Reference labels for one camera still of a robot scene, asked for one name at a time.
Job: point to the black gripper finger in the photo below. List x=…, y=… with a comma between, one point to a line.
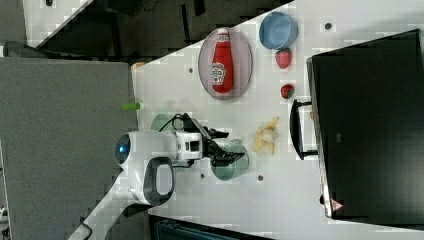
x=215, y=134
x=224, y=159

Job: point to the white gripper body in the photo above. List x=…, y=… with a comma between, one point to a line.
x=190, y=146

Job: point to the yellow plush peeled banana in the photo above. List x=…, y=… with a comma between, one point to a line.
x=266, y=137

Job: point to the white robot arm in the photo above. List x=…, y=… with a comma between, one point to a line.
x=148, y=160

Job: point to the black toaster oven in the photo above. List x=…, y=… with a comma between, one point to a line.
x=368, y=106

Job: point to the green plastic cup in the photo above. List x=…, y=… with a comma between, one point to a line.
x=236, y=168

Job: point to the red plush ketchup bottle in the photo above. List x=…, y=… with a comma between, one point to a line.
x=222, y=64

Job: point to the grey round plate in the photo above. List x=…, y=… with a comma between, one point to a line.
x=242, y=65

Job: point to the green marker pen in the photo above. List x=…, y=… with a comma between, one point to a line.
x=132, y=106

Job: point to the small red strawberry toy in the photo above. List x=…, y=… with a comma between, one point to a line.
x=287, y=91

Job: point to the large plush strawberry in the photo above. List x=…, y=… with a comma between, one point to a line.
x=283, y=58

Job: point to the blue bowl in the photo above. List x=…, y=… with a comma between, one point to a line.
x=278, y=31

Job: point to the black oven door handle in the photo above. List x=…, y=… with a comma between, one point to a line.
x=296, y=132

